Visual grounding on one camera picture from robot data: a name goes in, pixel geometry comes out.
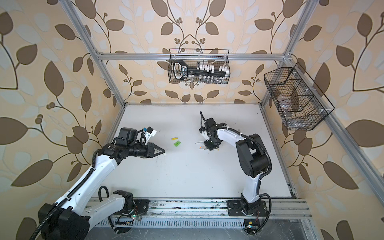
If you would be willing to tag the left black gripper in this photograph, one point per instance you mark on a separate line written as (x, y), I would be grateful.
(150, 150)

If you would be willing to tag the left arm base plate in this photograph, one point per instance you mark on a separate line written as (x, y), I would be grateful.
(134, 207)

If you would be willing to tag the aluminium frame right post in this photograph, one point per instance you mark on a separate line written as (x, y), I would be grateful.
(285, 58)

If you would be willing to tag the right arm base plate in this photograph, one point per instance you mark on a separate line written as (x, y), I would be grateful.
(235, 209)

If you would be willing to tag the right black wire basket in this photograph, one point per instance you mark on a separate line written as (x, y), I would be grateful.
(300, 102)

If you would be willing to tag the aluminium frame left post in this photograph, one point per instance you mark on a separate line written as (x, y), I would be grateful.
(69, 9)

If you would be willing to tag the back black wire basket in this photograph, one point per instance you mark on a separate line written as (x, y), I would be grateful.
(199, 54)

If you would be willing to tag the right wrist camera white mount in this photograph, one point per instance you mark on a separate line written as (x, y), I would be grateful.
(203, 132)

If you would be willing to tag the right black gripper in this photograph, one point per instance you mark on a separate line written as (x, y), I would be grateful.
(210, 147)

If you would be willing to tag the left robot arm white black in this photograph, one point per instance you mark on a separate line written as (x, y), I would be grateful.
(68, 218)

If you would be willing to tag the black tool in basket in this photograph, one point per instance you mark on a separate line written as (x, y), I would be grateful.
(183, 70)

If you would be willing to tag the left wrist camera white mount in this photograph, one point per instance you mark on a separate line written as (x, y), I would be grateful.
(148, 133)

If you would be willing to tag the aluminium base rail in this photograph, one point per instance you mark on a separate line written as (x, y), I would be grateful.
(217, 208)

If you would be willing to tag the aluminium frame post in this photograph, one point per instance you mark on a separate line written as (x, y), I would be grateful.
(69, 9)
(285, 58)

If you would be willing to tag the black wire basket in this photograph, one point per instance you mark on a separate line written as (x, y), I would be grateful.
(199, 54)
(300, 102)

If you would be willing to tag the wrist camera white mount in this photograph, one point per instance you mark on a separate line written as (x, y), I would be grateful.
(203, 132)
(148, 133)

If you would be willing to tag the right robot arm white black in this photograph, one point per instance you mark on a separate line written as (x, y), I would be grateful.
(253, 157)

